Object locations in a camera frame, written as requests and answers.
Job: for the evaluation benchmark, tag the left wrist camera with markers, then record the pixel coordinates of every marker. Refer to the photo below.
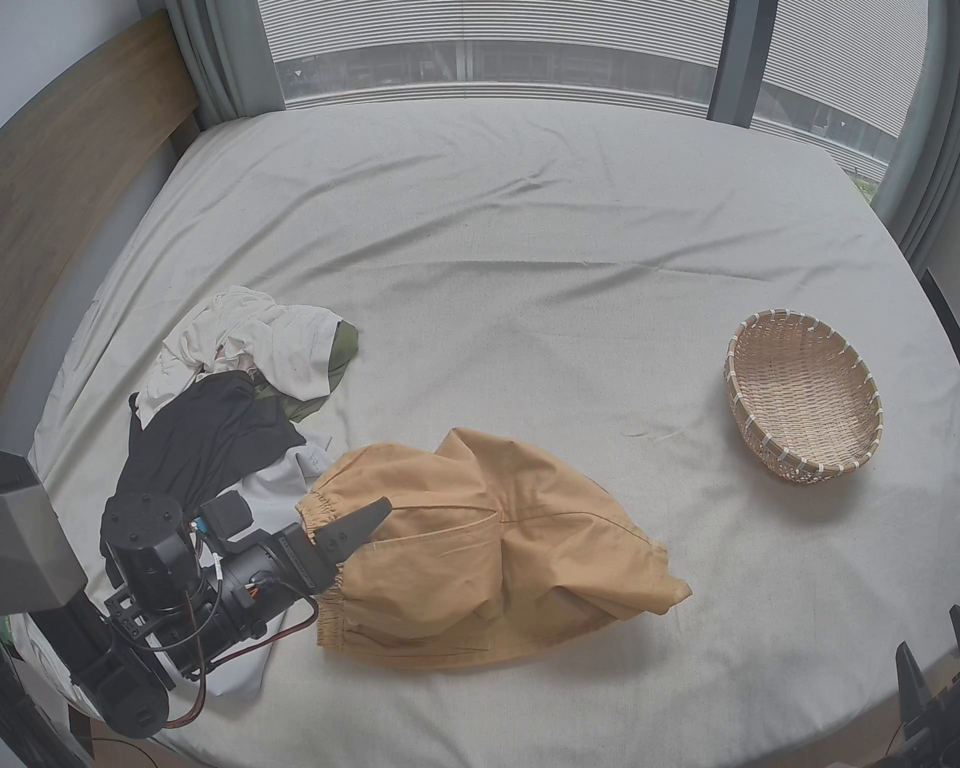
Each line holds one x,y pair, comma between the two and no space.
225,514

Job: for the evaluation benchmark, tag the tan shorts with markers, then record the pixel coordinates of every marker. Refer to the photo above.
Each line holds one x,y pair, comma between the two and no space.
480,555

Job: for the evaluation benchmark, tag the window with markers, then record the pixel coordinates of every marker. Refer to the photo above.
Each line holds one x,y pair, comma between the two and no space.
525,37

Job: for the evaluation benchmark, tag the grey-green curtain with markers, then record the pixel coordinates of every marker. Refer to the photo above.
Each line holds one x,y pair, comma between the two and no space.
217,60
926,150

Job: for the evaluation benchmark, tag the white garment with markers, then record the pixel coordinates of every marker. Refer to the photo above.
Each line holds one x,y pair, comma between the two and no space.
289,352

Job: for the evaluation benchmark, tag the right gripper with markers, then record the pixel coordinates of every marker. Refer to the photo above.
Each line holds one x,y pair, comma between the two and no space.
937,742

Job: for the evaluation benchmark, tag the round woven basket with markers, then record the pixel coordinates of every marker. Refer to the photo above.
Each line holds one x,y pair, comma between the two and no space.
802,397

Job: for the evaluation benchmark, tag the pale blue garment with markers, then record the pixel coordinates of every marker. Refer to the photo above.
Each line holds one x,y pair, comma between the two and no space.
277,480

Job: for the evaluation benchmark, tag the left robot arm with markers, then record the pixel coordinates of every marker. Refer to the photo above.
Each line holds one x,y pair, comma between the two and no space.
45,540

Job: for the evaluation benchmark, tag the black garment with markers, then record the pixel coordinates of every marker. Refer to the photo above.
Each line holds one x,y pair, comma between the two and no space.
202,439

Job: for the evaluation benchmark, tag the green garment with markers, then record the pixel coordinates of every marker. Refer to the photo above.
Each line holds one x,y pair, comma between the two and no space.
347,349

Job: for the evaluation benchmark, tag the bed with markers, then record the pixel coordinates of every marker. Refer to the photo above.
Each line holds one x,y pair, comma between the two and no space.
525,240

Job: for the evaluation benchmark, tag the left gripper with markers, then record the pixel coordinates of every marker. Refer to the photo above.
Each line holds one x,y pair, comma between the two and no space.
277,574

